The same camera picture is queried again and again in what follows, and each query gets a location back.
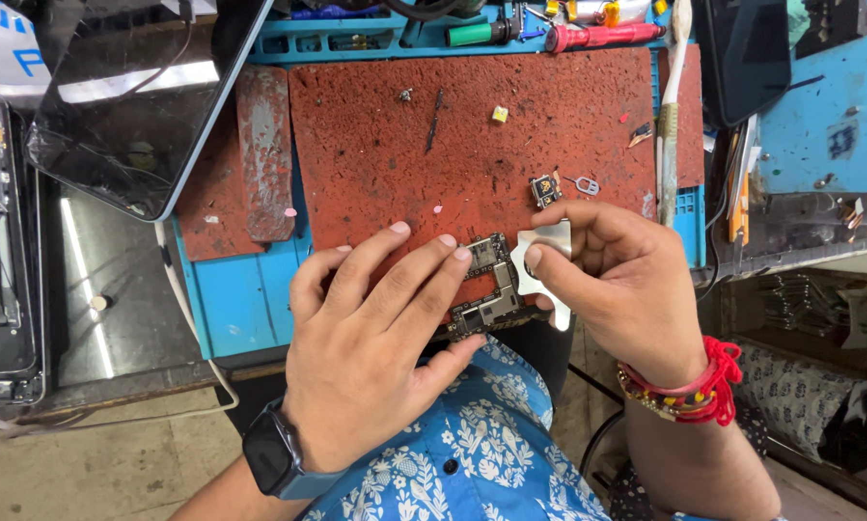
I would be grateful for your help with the person's left hand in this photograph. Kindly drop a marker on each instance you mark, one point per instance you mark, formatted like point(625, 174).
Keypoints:
point(353, 362)

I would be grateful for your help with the person's right hand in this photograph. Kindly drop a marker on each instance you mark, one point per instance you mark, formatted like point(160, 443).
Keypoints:
point(628, 289)

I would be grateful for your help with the thin metal opening plate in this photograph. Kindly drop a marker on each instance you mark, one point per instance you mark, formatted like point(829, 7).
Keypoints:
point(549, 239)

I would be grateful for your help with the phone motherboard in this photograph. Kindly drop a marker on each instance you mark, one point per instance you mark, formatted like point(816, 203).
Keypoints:
point(495, 300)

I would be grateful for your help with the metal sim tray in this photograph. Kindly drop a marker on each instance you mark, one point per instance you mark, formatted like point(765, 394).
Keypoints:
point(587, 186)

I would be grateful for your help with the dark smartwatch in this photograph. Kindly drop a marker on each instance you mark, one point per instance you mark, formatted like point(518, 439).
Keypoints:
point(278, 452)

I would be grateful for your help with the blue repair work mat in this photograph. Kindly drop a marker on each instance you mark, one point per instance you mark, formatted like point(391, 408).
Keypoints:
point(241, 304)

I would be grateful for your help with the blue floral shirt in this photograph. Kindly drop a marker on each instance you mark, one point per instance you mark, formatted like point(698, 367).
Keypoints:
point(477, 448)

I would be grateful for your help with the small dark flex part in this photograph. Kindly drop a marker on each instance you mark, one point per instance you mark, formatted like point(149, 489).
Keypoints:
point(641, 135)

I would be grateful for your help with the white toothbrush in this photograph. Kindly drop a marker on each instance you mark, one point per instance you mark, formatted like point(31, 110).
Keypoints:
point(668, 137)

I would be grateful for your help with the drawer with metal tools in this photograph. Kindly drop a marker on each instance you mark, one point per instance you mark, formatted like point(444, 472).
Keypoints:
point(802, 304)

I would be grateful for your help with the patterned cloth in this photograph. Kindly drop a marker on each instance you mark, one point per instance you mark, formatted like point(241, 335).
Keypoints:
point(795, 398)

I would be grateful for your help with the large red rubber mat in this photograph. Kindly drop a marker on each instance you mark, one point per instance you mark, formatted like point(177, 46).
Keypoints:
point(477, 145)

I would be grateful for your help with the small yellow white component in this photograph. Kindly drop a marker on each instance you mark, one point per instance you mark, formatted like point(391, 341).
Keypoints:
point(500, 113)

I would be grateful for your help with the worn red mat strip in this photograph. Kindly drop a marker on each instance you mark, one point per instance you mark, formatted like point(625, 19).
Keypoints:
point(265, 159)

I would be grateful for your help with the small copper parts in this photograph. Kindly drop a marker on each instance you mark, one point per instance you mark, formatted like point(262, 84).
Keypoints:
point(851, 213)

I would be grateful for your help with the thin black strip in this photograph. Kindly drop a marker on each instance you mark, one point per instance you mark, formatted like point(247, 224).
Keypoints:
point(434, 119)

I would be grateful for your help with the small round cap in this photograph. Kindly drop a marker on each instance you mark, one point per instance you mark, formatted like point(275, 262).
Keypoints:
point(99, 302)

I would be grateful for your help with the yellow tipped tool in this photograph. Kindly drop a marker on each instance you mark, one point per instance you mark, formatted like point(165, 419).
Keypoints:
point(607, 11)

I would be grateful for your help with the dark tablet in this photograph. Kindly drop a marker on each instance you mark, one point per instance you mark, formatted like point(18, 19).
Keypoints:
point(129, 101)

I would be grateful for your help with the small camera module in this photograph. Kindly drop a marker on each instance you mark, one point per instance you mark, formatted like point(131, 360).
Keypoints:
point(545, 191)

